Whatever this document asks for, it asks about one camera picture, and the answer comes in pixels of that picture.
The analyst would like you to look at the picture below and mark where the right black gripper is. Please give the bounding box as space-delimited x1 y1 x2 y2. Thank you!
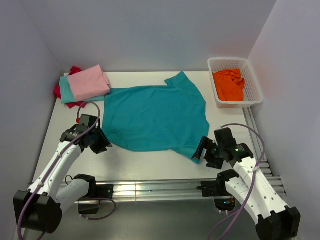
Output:
191 136 224 169

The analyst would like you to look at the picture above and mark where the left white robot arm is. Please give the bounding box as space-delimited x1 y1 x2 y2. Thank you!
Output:
13 121 114 240

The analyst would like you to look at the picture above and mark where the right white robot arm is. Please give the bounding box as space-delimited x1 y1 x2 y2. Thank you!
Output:
193 136 301 240

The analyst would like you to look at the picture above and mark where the folded light teal t shirt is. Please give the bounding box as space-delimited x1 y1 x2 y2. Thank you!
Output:
59 76 105 104

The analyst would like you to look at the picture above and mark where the folded pink t shirt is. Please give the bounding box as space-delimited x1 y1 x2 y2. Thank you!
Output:
67 65 110 102

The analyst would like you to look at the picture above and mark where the orange crumpled t shirt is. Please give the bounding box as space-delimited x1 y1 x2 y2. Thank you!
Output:
212 68 246 102

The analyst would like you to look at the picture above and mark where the white plastic basket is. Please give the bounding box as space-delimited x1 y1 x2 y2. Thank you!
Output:
207 57 263 109

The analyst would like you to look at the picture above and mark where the folded red t shirt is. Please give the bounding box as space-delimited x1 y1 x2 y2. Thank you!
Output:
53 66 86 109

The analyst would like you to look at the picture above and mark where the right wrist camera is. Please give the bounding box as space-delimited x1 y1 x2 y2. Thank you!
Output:
214 127 237 148

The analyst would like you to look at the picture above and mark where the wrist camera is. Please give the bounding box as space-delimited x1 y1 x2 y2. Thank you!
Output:
214 127 237 148
75 114 98 132

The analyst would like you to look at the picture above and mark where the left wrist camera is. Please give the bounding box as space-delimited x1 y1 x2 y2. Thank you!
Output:
75 114 98 132

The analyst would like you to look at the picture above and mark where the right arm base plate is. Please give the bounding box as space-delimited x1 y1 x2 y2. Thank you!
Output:
196 180 229 198

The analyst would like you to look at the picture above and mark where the aluminium mounting rail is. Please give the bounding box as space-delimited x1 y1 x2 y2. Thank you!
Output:
96 178 215 203

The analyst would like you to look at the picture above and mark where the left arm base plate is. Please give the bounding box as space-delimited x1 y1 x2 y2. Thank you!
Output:
94 184 114 199

